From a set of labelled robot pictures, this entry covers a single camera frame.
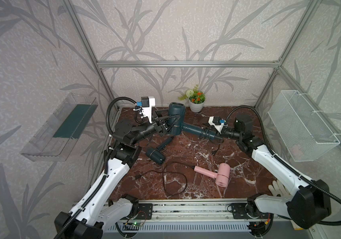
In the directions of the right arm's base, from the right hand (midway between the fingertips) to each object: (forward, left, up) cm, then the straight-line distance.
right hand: (202, 125), depth 74 cm
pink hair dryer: (-17, -11, -23) cm, 31 cm away
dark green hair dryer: (-3, +26, -24) cm, 36 cm away
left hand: (-9, +12, +16) cm, 22 cm away
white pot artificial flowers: (+34, 0, -13) cm, 37 cm away
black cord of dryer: (-13, +18, -29) cm, 36 cm away
